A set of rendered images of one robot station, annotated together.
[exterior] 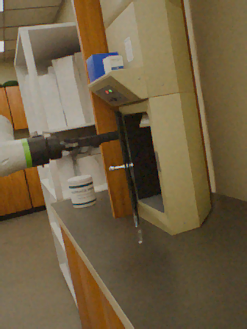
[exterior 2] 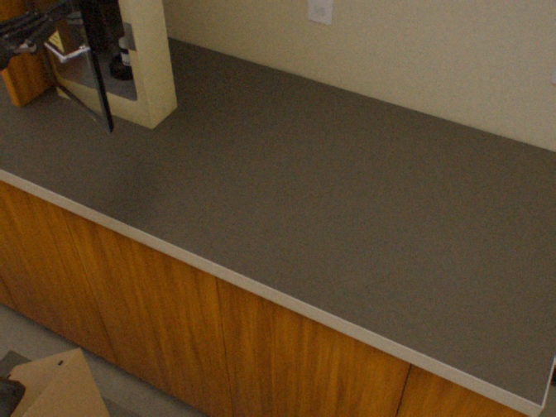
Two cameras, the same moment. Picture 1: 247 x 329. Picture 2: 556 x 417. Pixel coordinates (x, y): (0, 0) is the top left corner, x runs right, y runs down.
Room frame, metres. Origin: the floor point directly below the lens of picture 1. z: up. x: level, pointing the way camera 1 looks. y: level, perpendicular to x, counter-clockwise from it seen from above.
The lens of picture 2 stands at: (0.03, 0.51, 1.91)
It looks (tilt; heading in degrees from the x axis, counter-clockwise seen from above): 45 degrees down; 316
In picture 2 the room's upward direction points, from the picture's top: straight up
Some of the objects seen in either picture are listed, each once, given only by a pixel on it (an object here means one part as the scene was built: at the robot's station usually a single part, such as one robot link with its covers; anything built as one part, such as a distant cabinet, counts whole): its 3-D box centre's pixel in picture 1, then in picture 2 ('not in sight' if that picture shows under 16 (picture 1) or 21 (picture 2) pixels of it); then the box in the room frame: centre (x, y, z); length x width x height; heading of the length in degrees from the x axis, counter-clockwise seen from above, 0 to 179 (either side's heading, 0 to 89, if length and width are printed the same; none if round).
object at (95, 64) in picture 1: (104, 67); not in sight; (1.36, 0.00, 1.56); 0.10 x 0.10 x 0.09; 17
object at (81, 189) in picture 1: (81, 191); not in sight; (1.84, 0.23, 1.02); 0.13 x 0.13 x 0.15
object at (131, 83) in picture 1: (114, 90); not in sight; (1.29, -0.02, 1.46); 0.32 x 0.12 x 0.10; 17
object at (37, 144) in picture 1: (38, 149); not in sight; (1.11, 0.25, 1.31); 0.09 x 0.06 x 0.12; 17
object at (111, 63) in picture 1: (113, 66); not in sight; (1.25, -0.03, 1.54); 0.05 x 0.05 x 0.06; 25
